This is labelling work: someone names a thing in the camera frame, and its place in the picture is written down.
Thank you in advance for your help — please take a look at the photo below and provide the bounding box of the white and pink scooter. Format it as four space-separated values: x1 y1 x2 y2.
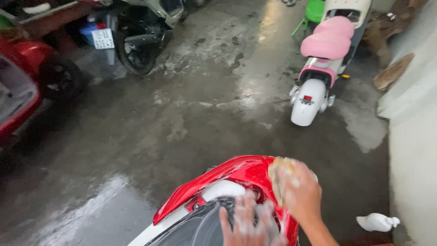
289 0 373 127

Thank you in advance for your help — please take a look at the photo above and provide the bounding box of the red and white scooter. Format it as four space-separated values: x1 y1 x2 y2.
128 155 301 246

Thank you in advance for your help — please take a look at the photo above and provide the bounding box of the white spray bottle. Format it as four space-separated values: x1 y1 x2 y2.
356 213 401 233

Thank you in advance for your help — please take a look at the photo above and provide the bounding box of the person's left hand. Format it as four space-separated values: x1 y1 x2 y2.
218 189 288 246

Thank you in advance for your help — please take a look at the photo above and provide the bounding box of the yellow soapy sponge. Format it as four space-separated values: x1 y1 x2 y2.
267 156 298 208

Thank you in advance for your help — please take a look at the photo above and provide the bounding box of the brown wooden table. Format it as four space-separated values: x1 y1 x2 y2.
0 0 104 55

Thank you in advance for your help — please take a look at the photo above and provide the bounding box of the blue plastic container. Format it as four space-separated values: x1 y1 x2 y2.
79 15 100 46

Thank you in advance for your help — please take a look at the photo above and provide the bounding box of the brown cardboard piece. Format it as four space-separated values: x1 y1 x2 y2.
373 53 416 92

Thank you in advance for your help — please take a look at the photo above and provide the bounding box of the white and black motorcycle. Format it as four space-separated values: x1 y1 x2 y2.
91 0 188 76

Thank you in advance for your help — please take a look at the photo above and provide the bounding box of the person's right hand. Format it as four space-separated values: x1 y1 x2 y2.
273 159 323 227

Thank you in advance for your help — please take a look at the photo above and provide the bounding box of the green plastic chair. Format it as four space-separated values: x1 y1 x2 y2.
291 0 325 37

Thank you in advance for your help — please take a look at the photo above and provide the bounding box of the red scooter open seat compartment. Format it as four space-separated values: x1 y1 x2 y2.
0 36 85 148

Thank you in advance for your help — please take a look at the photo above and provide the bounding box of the heap of brown debris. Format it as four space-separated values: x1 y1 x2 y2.
362 0 428 67

